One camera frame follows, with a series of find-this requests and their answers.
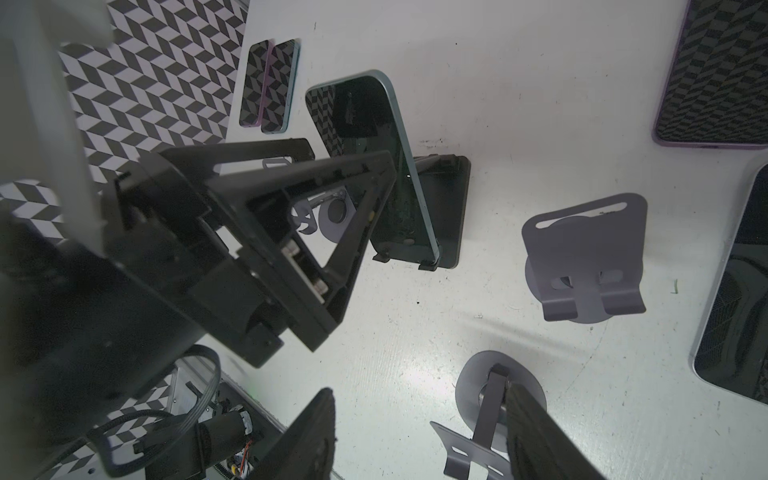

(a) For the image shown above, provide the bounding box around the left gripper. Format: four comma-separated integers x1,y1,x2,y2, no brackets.
101,138,371,367

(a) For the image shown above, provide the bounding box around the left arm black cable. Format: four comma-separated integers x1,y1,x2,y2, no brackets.
29,344,223,480

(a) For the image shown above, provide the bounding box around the back right grey stand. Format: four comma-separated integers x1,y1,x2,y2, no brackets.
522,193,648,324

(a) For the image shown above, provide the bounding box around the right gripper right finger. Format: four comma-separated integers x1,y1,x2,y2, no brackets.
505,384,604,480

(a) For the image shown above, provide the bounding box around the back middle black stand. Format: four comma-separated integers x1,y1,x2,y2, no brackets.
371,154,471,271

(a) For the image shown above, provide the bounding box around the front middle grey stand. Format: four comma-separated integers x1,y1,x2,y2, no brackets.
430,350,547,479

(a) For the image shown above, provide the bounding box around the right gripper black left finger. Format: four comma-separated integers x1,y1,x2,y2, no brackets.
248,388,336,480

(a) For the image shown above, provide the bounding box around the phone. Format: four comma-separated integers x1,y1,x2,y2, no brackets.
693,165,767,404
652,0,767,150
239,40,274,127
261,38,301,134
305,70,441,270

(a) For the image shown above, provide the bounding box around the grey stand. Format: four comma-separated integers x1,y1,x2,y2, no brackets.
522,193,648,324
291,188,356,244
430,350,547,479

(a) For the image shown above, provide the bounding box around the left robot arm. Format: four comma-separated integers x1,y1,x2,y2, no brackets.
1,1,396,479

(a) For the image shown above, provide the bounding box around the back left grey stand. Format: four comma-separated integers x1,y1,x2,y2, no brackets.
291,188,356,244

